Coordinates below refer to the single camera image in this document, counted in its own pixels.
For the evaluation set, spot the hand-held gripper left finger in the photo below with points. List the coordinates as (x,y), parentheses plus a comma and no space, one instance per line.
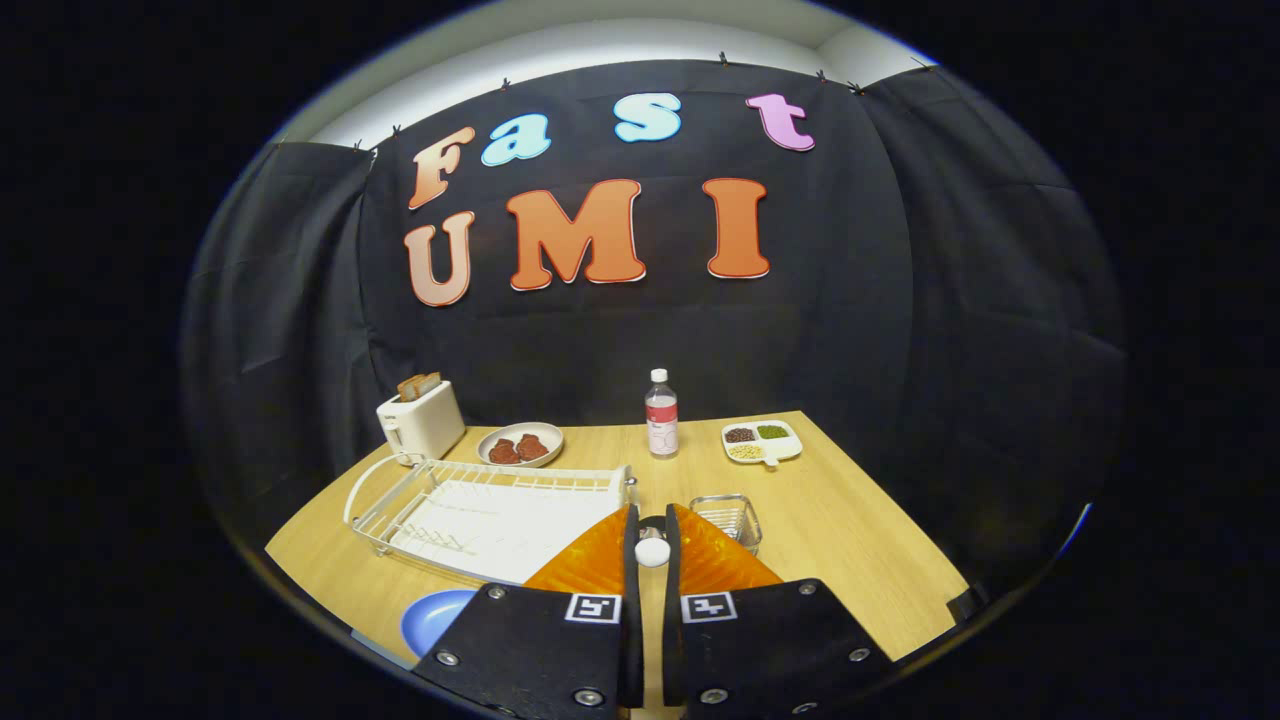
(632,600)

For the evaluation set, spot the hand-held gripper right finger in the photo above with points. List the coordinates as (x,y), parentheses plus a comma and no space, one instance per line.
(670,600)

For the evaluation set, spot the white dish rack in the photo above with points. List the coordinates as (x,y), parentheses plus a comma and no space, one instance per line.
(500,520)

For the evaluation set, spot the blue plate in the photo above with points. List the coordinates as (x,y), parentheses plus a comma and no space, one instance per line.
(435,620)

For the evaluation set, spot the white divided bean dish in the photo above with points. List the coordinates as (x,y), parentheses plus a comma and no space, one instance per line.
(785,447)

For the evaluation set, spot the small white plate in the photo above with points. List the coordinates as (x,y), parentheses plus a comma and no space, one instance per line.
(525,429)

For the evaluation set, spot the clear plastic water bottle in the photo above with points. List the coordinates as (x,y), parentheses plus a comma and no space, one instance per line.
(661,420)

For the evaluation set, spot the brown meat piece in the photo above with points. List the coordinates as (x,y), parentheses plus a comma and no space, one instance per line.
(532,447)
(503,452)

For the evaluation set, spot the white toaster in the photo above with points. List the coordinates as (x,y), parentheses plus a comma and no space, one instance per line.
(425,425)

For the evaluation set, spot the toast slice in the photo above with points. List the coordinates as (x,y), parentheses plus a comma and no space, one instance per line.
(431,383)
(410,389)

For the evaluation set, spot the black backdrop cloth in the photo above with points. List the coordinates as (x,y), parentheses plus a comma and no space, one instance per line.
(850,300)

